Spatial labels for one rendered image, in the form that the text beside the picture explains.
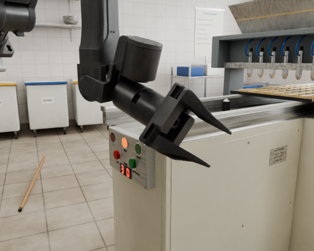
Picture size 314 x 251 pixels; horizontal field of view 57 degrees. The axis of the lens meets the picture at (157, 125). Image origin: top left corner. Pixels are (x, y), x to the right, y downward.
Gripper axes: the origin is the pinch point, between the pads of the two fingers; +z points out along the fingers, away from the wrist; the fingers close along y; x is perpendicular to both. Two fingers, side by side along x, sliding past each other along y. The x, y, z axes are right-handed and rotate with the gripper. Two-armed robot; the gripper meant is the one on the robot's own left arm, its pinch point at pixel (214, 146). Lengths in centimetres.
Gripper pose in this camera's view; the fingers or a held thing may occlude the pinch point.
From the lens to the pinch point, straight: 40.1
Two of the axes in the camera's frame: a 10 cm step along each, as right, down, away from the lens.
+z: 6.8, 4.3, -5.9
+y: 5.5, -8.4, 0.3
